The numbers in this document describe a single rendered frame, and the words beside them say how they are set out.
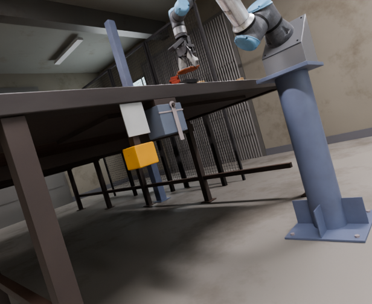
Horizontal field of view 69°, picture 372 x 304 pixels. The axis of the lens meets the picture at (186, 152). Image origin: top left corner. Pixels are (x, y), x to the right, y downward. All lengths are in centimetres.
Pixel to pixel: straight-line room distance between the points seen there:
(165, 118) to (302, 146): 78
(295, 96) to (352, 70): 312
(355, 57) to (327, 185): 321
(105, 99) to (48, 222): 42
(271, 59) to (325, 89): 316
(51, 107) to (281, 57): 112
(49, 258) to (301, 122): 124
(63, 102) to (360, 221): 147
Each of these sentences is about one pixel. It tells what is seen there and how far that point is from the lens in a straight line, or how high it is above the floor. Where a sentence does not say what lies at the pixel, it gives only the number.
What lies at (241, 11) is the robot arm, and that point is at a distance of 140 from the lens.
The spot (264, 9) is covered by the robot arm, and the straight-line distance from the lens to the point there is 152.
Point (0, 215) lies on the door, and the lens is 677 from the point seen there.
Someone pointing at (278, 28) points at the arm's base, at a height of 108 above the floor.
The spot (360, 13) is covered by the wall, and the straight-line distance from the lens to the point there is 467.
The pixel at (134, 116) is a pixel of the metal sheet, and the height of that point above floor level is 80.
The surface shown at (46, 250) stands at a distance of 84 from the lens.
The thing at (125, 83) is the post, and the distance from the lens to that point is 366.
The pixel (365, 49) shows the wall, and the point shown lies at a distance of 460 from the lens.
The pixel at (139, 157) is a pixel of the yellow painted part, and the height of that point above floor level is 66.
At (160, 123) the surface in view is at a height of 76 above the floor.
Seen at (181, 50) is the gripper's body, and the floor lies 117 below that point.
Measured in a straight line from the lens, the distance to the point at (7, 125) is 84.
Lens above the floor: 67
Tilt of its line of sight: 2 degrees down
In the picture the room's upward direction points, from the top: 16 degrees counter-clockwise
